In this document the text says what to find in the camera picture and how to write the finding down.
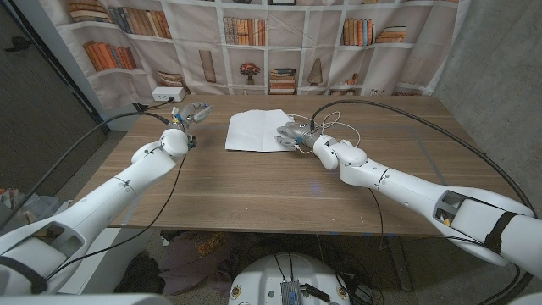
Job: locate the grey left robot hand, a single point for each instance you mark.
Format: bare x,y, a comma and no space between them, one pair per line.
190,115

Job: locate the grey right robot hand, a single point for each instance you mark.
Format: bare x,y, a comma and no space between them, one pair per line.
300,133

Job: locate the white paper sheet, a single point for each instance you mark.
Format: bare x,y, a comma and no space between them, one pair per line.
250,131

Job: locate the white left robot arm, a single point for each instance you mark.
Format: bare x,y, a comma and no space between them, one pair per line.
106,199

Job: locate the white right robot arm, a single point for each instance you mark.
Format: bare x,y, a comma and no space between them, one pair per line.
423,195

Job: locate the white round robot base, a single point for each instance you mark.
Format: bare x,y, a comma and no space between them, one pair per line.
262,279

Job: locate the white power strip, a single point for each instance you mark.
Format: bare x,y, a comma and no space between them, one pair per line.
168,94

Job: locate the printed bookshelf backdrop cloth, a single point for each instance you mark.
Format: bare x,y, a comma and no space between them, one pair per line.
190,38

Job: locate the purple cloth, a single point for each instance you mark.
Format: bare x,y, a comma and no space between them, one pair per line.
186,262

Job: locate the grey metal table leg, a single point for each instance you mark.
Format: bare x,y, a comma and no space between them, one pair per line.
400,267

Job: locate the black bag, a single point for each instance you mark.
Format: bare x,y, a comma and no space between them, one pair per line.
144,277

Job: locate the clear plastic storage box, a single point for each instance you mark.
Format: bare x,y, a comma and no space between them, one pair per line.
34,207

